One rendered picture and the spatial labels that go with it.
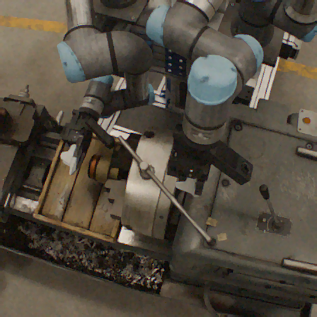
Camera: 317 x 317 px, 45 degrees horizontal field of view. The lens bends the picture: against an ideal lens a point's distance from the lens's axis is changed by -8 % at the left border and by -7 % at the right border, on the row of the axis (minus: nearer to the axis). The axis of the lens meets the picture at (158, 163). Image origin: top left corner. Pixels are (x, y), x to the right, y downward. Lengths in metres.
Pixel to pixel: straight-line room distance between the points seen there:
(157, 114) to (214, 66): 1.66
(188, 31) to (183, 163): 0.25
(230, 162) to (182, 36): 0.25
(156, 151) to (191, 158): 0.30
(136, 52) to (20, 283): 1.65
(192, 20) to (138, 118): 1.56
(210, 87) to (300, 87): 2.18
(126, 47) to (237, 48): 0.39
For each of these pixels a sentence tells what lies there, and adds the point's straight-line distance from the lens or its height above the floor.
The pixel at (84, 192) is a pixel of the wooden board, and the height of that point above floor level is 0.88.
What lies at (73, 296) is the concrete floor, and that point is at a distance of 2.28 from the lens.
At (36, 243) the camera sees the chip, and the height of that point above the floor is 0.58.
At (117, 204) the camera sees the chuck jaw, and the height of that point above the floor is 1.11.
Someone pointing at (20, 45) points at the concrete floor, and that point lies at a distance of 3.04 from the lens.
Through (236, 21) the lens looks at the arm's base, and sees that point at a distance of 1.36.
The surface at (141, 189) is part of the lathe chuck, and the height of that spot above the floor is 1.22.
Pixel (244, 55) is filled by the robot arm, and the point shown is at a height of 1.66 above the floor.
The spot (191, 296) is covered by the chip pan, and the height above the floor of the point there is 0.54.
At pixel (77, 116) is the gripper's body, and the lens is 1.31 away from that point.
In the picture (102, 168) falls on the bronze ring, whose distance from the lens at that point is 1.19.
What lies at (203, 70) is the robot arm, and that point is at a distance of 0.63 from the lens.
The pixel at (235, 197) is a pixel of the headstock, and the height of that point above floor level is 1.26.
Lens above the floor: 2.22
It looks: 69 degrees down
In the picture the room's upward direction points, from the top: 3 degrees counter-clockwise
